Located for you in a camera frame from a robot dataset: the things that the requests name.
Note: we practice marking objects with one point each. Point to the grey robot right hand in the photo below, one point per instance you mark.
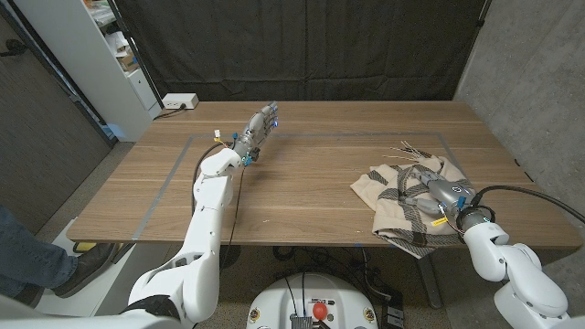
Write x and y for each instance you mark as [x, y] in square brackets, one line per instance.
[450, 194]

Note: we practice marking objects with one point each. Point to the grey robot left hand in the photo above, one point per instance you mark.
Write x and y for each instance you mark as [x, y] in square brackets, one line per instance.
[256, 132]

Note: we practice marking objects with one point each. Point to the beige plaid scarf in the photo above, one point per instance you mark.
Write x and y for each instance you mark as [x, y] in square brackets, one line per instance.
[393, 219]

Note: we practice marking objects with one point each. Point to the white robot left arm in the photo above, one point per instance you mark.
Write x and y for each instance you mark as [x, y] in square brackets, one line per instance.
[205, 237]

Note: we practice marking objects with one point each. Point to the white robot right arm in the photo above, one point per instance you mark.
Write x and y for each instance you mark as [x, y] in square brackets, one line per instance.
[516, 265]

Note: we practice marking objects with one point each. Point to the white power outlet box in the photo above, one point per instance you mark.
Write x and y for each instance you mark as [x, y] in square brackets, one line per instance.
[180, 100]

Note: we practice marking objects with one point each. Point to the grey table leg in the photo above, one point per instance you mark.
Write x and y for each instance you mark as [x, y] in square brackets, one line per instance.
[429, 283]

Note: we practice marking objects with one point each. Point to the black backdrop curtain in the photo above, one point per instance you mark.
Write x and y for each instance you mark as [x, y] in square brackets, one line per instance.
[297, 45]

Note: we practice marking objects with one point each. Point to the round black floor fan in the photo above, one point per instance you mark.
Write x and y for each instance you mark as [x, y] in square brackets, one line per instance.
[233, 256]

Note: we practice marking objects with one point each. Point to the black floor power strip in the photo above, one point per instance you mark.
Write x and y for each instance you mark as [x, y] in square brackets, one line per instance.
[393, 315]

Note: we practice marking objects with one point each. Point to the black backdrop stand pole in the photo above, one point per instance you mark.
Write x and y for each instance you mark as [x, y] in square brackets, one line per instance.
[136, 55]
[483, 13]

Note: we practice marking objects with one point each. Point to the small cardboard box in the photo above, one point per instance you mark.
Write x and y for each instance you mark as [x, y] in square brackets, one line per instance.
[128, 61]

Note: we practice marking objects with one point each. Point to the white robot torso base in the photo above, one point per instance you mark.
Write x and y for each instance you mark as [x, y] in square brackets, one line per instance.
[274, 301]

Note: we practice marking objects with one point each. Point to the red emergency stop button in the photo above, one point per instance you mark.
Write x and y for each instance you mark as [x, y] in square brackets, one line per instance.
[320, 310]

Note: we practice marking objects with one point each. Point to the white shelf cabinet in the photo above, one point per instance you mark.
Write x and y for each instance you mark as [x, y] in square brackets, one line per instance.
[87, 68]

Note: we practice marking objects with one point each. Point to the dark leather shoe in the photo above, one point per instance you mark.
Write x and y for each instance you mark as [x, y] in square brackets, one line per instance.
[25, 299]
[87, 269]

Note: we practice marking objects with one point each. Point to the person's leg in jeans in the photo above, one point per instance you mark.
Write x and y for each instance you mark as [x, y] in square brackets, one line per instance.
[27, 256]

